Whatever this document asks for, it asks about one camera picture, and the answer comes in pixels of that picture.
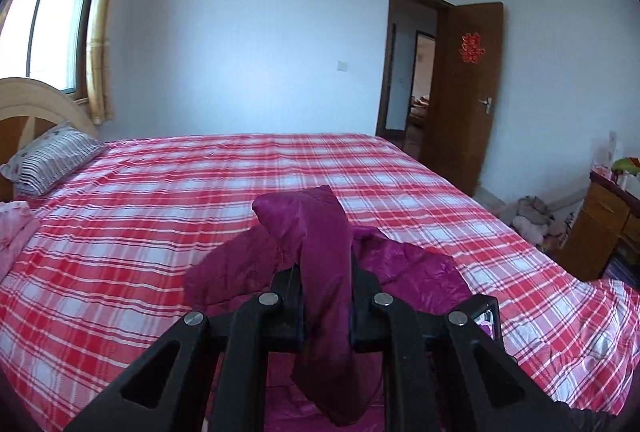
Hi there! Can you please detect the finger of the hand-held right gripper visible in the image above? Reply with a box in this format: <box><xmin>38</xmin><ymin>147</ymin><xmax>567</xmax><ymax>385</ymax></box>
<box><xmin>470</xmin><ymin>294</ymin><xmax>502</xmax><ymax>355</ymax></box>

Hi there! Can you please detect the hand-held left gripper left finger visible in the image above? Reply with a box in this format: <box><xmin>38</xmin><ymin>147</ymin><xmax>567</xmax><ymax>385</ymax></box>
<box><xmin>65</xmin><ymin>267</ymin><xmax>306</xmax><ymax>432</ymax></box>

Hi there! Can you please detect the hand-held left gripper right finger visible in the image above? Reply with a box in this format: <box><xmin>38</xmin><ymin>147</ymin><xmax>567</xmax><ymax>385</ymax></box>
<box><xmin>350</xmin><ymin>252</ymin><xmax>576</xmax><ymax>432</ymax></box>

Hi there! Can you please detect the magenta padded jacket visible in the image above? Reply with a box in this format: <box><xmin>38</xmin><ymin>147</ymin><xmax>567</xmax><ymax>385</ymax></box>
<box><xmin>184</xmin><ymin>184</ymin><xmax>506</xmax><ymax>432</ymax></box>

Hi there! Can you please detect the pile of clothes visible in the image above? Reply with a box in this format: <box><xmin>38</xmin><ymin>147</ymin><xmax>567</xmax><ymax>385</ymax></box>
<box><xmin>500</xmin><ymin>196</ymin><xmax>573</xmax><ymax>253</ymax></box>

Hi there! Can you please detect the wooden desk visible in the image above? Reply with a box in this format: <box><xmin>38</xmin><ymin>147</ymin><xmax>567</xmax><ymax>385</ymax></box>
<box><xmin>567</xmin><ymin>169</ymin><xmax>640</xmax><ymax>283</ymax></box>

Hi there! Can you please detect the bed with red plaid sheet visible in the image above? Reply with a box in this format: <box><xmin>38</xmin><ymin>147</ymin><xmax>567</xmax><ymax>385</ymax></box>
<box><xmin>0</xmin><ymin>132</ymin><xmax>640</xmax><ymax>432</ymax></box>

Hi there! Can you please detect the brown wooden door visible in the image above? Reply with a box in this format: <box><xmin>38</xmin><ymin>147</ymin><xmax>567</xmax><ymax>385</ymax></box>
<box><xmin>432</xmin><ymin>2</ymin><xmax>505</xmax><ymax>197</ymax></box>

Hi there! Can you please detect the green and red toy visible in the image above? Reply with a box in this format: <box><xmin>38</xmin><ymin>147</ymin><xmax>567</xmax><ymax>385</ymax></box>
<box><xmin>612</xmin><ymin>156</ymin><xmax>640</xmax><ymax>176</ymax></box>

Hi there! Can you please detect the red paper door decoration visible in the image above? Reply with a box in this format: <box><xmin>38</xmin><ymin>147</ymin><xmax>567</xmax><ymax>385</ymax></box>
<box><xmin>459</xmin><ymin>30</ymin><xmax>485</xmax><ymax>63</ymax></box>

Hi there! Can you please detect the striped pillow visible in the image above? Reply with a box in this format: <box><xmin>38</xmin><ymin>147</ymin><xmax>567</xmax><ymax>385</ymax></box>
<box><xmin>0</xmin><ymin>124</ymin><xmax>107</xmax><ymax>197</ymax></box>

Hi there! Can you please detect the pink blanket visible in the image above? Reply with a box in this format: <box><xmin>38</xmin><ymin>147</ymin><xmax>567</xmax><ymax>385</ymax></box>
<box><xmin>0</xmin><ymin>199</ymin><xmax>41</xmax><ymax>277</ymax></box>

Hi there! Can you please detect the golden curtain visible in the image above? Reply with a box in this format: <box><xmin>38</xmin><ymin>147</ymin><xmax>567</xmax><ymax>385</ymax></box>
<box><xmin>82</xmin><ymin>0</ymin><xmax>138</xmax><ymax>125</ymax></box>

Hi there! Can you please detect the wooden headboard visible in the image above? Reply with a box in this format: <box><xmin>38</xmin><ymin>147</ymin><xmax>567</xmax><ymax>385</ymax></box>
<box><xmin>0</xmin><ymin>76</ymin><xmax>103</xmax><ymax>203</ymax></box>

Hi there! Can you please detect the window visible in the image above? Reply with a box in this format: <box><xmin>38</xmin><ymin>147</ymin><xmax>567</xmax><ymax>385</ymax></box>
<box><xmin>0</xmin><ymin>0</ymin><xmax>118</xmax><ymax>95</ymax></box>

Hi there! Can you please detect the dark wooden door frame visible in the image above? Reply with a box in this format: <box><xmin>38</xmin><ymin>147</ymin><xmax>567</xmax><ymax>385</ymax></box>
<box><xmin>375</xmin><ymin>0</ymin><xmax>456</xmax><ymax>147</ymax></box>

